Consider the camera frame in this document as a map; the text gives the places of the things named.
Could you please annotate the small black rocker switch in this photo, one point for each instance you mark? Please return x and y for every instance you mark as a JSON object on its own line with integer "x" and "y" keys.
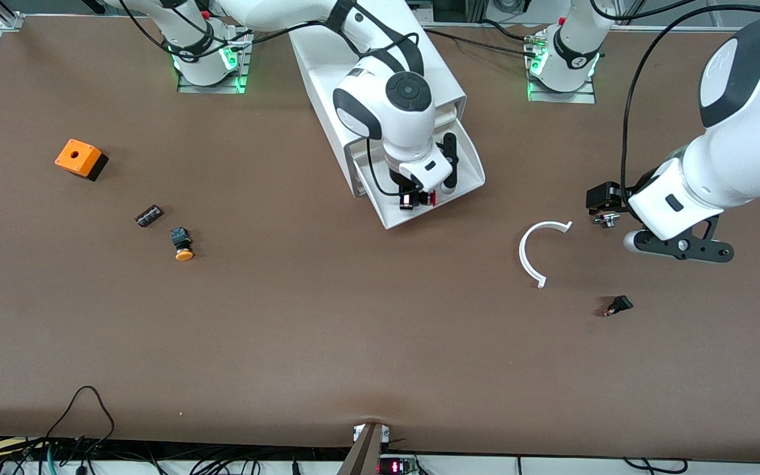
{"x": 621, "y": 303}

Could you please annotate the brown camera mount post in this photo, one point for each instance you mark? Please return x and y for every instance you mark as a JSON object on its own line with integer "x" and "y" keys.
{"x": 363, "y": 455}

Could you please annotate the red mushroom push button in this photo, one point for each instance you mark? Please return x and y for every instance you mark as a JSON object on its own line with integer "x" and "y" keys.
{"x": 433, "y": 197}

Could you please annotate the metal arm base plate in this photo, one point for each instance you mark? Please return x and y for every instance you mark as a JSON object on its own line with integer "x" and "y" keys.
{"x": 192, "y": 88}
{"x": 571, "y": 97}

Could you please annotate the module with red display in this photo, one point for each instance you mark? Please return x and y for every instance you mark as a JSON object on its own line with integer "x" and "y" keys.
{"x": 396, "y": 467}

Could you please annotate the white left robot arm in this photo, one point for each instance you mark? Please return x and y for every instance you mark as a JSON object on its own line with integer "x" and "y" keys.
{"x": 749, "y": 132}

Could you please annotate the small silver toggle switch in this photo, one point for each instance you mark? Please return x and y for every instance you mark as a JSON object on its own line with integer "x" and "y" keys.
{"x": 607, "y": 221}

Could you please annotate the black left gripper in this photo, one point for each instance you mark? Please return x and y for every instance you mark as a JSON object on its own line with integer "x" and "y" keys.
{"x": 606, "y": 196}

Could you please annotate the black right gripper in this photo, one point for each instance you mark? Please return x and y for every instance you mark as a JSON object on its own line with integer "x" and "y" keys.
{"x": 401, "y": 185}

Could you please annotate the small dark terminal block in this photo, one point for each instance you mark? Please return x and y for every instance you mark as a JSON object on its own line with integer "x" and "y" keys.
{"x": 149, "y": 216}

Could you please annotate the orange box with hole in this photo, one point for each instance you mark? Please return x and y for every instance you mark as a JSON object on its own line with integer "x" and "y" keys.
{"x": 76, "y": 157}

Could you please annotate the yellow mushroom push button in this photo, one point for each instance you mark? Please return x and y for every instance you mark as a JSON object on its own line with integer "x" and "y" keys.
{"x": 184, "y": 254}

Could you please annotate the white curved plastic arc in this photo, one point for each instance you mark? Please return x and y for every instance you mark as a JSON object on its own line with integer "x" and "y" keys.
{"x": 522, "y": 253}

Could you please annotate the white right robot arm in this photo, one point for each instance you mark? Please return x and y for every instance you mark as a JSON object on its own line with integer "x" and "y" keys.
{"x": 406, "y": 125}

